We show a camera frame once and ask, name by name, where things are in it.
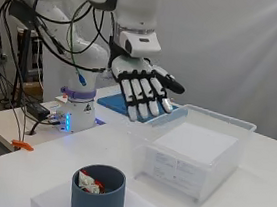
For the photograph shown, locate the white side table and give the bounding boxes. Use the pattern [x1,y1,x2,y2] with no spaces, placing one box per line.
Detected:
[0,96,109,175]

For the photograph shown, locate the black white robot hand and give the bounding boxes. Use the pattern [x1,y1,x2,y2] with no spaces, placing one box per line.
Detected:
[105,53,189,128]

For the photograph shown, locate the black tripod stand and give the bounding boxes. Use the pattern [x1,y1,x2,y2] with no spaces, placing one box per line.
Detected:
[9,28,40,110]

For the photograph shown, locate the red white snack packet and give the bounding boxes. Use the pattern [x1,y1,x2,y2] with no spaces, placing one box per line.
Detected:
[76,169,107,195]

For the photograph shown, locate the clear plastic box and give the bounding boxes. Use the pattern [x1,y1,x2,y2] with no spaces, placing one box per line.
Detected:
[121,97,259,207]

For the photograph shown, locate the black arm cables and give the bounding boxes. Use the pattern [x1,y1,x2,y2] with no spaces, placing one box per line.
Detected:
[0,0,119,138]

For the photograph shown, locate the cardboard box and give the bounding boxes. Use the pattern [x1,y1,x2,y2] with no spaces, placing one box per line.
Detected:
[20,79,45,103]

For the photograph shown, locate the black power box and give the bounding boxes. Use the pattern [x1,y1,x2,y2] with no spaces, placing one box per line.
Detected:
[25,101,52,121]

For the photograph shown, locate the white hanging sheet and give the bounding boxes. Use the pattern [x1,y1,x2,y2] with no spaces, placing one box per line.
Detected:
[35,0,277,144]

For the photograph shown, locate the green cable with blue plug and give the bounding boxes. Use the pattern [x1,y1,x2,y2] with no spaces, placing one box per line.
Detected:
[61,0,98,88]

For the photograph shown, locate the blue round tub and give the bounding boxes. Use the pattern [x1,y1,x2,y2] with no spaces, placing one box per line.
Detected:
[68,161,129,207]

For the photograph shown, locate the blue plastic box lid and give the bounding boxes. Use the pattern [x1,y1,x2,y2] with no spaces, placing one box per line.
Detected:
[95,90,190,130]

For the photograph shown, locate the white flat box with print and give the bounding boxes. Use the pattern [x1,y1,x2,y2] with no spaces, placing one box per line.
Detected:
[142,118,241,203]

